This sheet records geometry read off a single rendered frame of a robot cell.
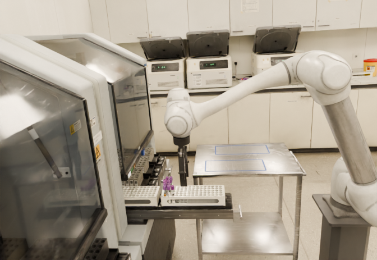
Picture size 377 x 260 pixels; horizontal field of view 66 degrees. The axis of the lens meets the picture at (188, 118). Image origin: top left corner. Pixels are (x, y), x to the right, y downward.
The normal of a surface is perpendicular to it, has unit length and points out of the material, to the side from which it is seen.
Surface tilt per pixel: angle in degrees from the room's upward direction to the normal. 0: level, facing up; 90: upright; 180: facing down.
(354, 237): 90
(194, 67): 59
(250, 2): 90
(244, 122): 90
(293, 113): 90
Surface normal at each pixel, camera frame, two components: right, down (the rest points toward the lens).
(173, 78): -0.11, 0.29
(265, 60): -0.11, -0.25
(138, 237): -0.07, -0.96
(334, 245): -0.76, 0.23
